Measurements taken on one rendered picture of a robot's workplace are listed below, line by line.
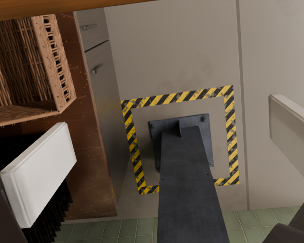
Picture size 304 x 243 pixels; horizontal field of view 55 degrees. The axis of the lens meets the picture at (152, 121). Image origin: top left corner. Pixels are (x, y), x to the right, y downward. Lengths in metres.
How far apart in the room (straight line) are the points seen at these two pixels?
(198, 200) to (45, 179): 0.87
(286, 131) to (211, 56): 1.34
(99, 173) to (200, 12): 0.88
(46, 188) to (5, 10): 0.18
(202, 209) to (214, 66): 0.78
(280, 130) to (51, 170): 0.13
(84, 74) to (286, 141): 0.82
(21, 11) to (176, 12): 1.21
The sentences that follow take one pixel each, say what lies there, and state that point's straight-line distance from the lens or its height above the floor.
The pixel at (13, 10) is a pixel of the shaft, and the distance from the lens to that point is 0.30.
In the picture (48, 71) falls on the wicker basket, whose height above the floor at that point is 0.73.
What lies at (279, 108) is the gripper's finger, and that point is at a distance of 0.17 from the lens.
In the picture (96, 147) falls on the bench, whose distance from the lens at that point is 1.02.
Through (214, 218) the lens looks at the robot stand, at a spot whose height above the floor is 0.75.
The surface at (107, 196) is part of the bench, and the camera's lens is 1.12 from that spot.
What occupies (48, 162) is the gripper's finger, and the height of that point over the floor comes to 1.33.
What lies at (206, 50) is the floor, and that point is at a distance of 1.50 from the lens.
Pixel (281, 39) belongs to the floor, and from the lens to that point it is 1.58.
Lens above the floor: 1.47
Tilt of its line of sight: 69 degrees down
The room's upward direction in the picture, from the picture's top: 172 degrees counter-clockwise
